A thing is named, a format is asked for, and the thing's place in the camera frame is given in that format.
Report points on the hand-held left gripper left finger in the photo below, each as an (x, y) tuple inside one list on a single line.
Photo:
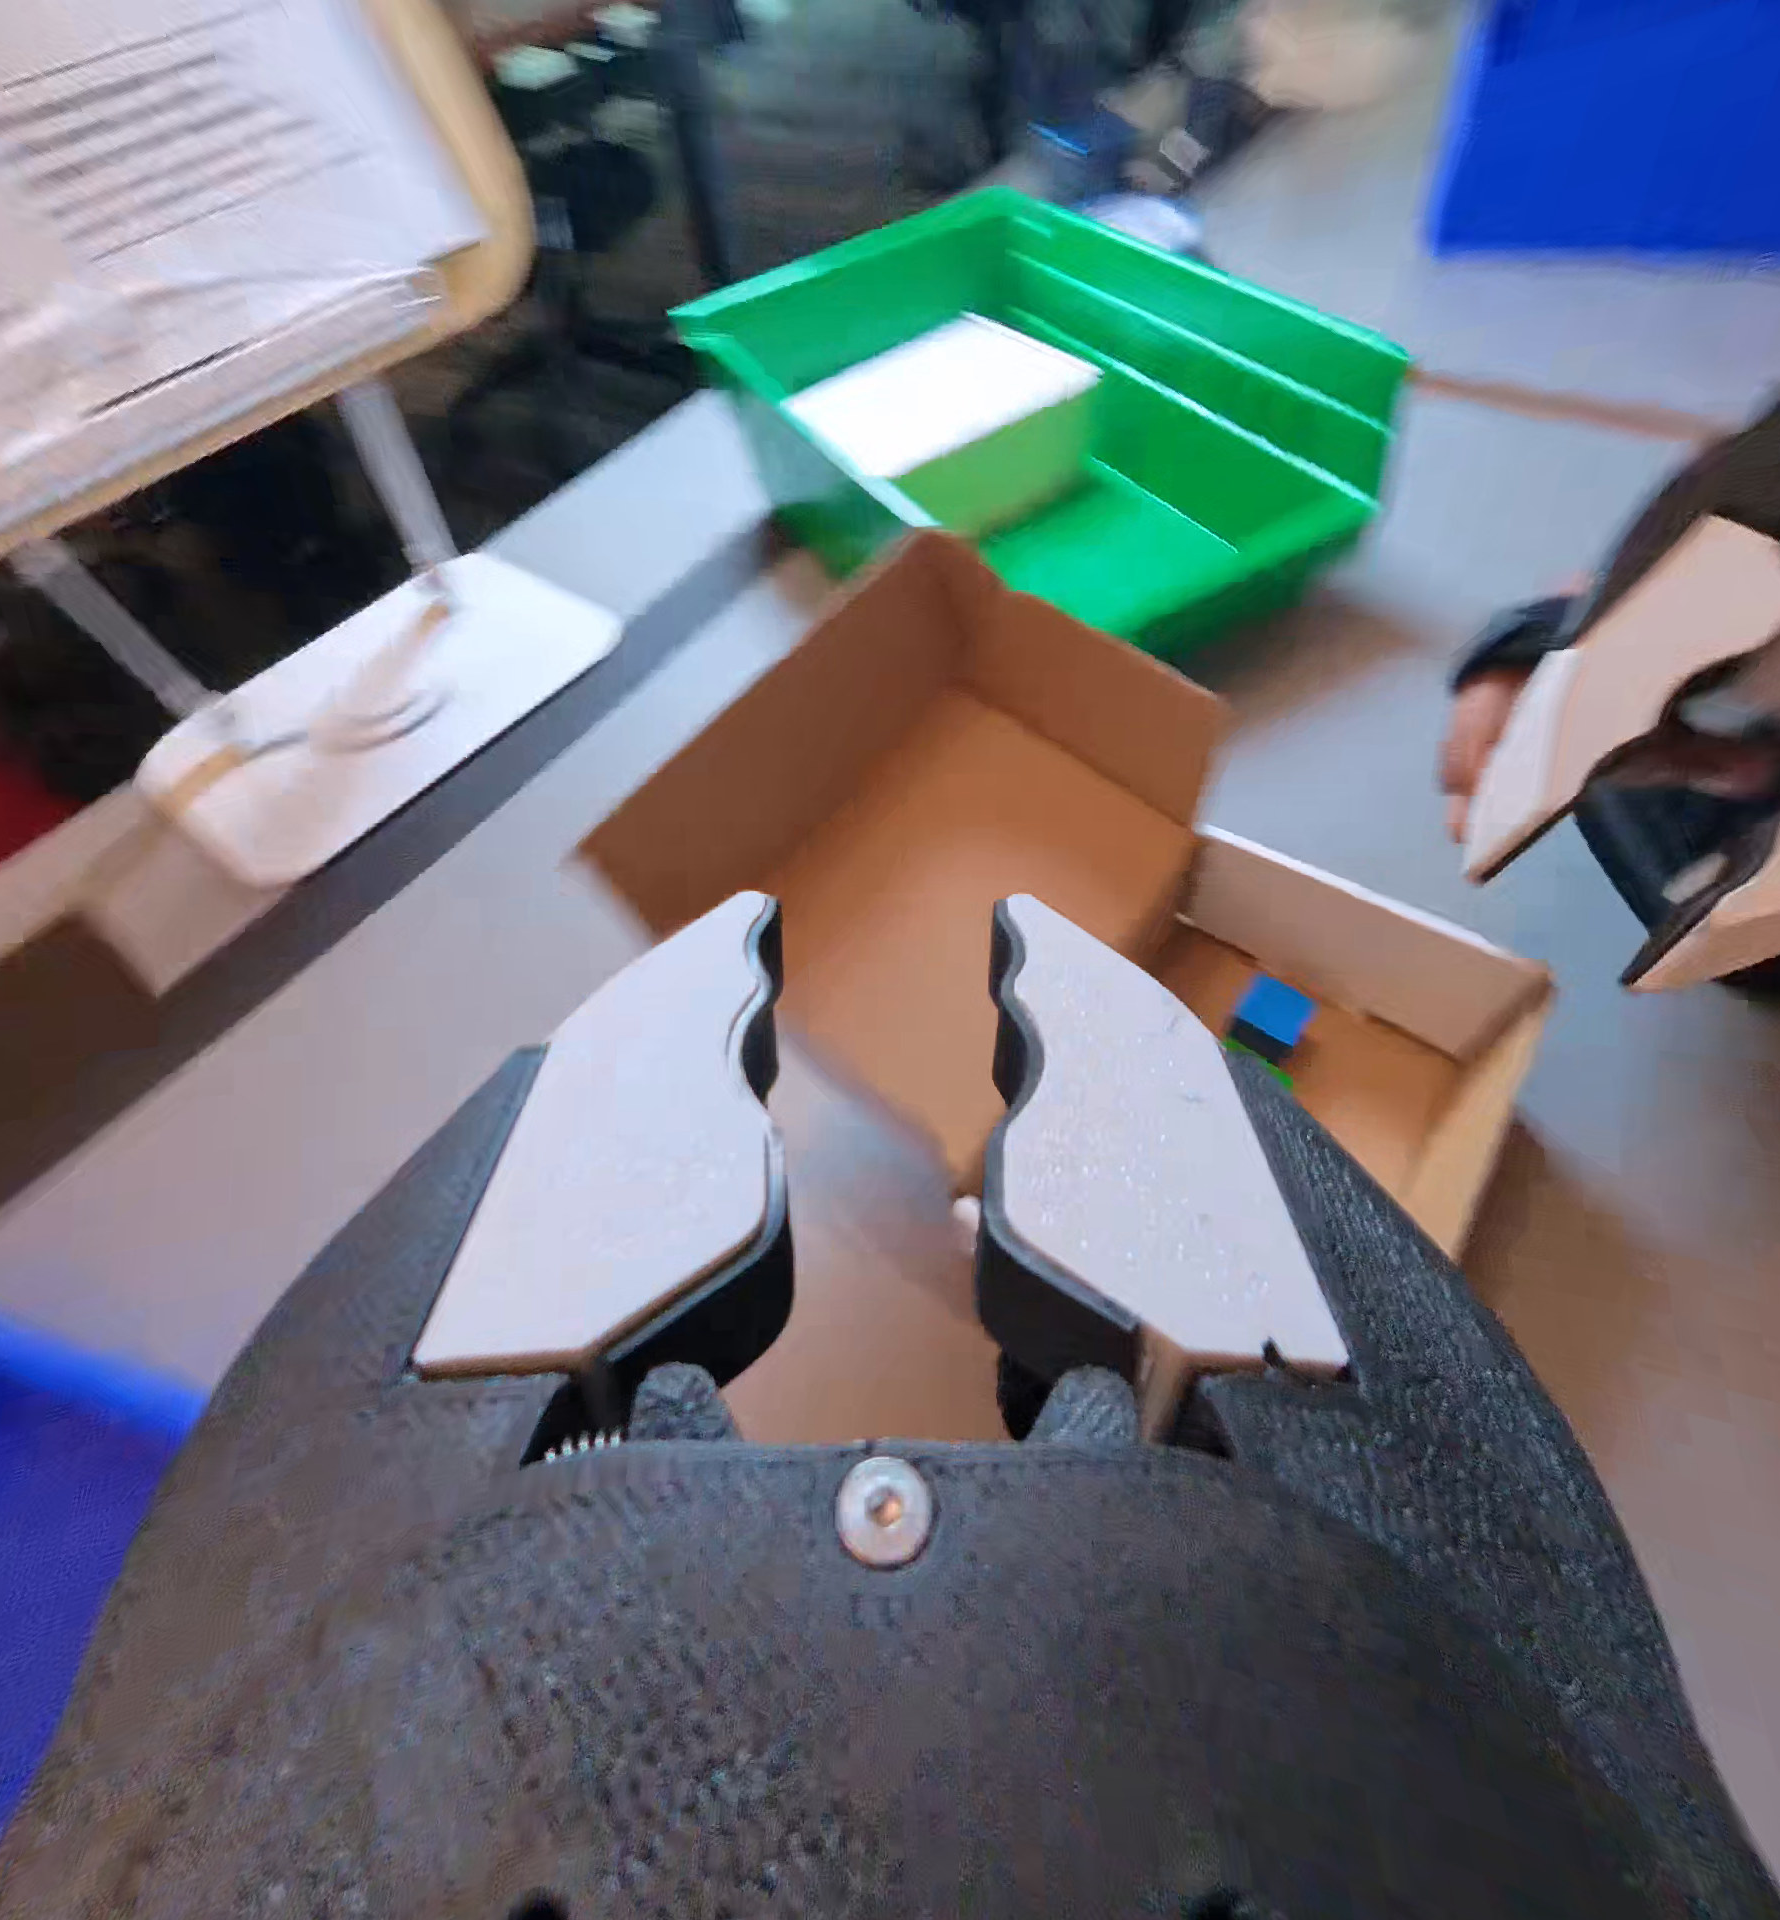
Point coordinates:
[(617, 1158)]

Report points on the green plastic bin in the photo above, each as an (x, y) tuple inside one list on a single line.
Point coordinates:
[(1202, 494)]

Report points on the document stand with paper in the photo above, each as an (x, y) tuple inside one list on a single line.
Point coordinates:
[(184, 226)]

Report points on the cardboard box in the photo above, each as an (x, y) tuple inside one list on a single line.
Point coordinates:
[(965, 840)]

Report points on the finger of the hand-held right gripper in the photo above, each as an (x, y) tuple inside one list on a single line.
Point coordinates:
[(1774, 917), (1637, 675)]

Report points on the person's right hand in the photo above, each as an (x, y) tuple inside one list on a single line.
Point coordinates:
[(1474, 750)]

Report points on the white box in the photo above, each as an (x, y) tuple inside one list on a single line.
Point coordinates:
[(937, 416)]

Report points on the blue cube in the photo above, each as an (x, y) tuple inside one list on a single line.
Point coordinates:
[(1273, 1016)]

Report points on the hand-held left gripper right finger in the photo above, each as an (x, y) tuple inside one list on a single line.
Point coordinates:
[(1145, 1158)]

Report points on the blue plastic bin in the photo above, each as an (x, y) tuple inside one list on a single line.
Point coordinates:
[(18, 1531), (1623, 122)]

